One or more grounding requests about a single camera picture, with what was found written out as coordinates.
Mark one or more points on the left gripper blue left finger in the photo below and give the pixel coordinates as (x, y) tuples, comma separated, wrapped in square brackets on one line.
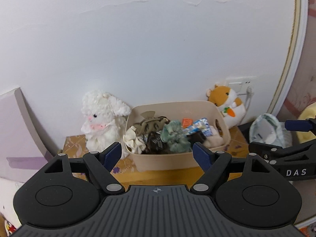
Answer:
[(112, 155)]

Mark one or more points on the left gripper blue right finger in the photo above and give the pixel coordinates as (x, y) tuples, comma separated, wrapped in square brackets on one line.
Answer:
[(203, 156)]

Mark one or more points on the cream scrunchie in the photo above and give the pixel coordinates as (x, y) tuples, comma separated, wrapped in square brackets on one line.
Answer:
[(135, 143)]

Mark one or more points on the blue cartoon tissue pack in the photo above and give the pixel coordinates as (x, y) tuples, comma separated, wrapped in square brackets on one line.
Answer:
[(199, 125)]

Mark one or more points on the green scrunchie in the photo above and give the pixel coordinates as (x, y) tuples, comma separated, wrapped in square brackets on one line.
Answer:
[(173, 135)]

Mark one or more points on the brown plaid scrunchie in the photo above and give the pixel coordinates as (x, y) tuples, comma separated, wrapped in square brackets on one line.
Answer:
[(154, 144)]

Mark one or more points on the taupe hair claw clip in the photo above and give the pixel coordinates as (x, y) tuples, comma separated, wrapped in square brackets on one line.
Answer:
[(150, 123)]

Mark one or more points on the black small box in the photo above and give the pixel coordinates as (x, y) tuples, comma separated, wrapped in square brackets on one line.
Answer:
[(196, 137)]

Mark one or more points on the orange plastic bottle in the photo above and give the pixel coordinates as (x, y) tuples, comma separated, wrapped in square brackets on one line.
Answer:
[(186, 122)]

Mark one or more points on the white plush lamb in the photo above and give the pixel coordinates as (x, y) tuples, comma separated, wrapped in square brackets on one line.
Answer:
[(105, 120)]

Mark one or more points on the light blue folded blanket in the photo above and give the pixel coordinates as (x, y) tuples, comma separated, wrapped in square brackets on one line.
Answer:
[(283, 136)]

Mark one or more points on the white phone stand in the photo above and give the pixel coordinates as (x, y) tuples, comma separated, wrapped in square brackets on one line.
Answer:
[(266, 132)]

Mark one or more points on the yellow plush blanket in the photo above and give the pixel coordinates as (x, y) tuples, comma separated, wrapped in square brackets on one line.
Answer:
[(304, 134)]

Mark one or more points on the orange white hamster plush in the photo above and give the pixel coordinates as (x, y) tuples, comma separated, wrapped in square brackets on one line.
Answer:
[(228, 104)]

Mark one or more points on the lavender board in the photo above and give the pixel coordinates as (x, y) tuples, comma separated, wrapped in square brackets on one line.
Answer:
[(22, 151)]

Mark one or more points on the white wall socket plate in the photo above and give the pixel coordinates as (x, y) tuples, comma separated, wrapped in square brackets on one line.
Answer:
[(242, 85)]

